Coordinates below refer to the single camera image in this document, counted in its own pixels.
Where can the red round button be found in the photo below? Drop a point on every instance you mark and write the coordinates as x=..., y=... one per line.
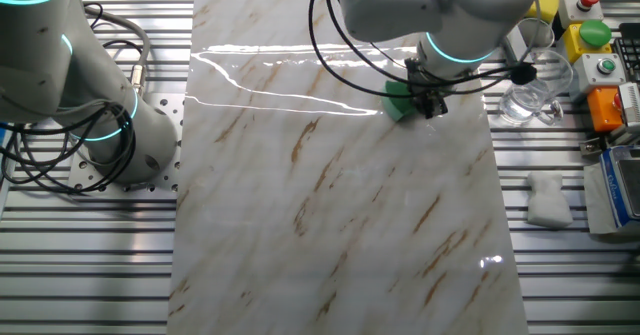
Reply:
x=580, y=10

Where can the orange button box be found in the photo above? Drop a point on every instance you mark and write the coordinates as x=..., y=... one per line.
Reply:
x=602, y=110

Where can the white crumpled cloth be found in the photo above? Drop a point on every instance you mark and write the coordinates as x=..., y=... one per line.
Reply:
x=549, y=205

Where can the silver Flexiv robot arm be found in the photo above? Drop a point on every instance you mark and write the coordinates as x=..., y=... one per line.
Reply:
x=40, y=65

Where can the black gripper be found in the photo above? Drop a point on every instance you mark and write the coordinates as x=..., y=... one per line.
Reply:
x=422, y=86

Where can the green scouring sponge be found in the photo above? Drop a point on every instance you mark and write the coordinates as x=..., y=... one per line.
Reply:
x=397, y=104

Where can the marble pattern board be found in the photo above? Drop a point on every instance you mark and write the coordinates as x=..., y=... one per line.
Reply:
x=325, y=225

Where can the yellow sponge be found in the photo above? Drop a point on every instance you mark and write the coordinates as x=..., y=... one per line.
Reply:
x=546, y=2

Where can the small clear glass cup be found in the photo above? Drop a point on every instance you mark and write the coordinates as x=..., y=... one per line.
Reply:
x=537, y=37

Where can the clear glass beaker with water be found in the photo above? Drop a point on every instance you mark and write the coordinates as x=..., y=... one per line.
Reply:
x=530, y=102

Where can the perforated aluminium base plate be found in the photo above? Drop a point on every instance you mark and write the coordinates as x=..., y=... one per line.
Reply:
x=167, y=105

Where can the grey box with small green button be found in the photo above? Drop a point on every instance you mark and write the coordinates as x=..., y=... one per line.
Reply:
x=600, y=72

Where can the silver depth camera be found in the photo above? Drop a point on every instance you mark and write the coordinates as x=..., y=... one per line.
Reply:
x=631, y=102

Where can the white digital scale blue trim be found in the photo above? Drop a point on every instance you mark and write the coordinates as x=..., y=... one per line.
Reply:
x=617, y=190

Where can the yellow box with green button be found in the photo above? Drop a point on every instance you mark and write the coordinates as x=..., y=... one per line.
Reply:
x=592, y=35

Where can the black keyboard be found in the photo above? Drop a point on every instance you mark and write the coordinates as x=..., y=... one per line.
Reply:
x=630, y=50

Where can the wrist camera on silver bracket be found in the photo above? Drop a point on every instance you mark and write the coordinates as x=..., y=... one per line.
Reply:
x=510, y=45

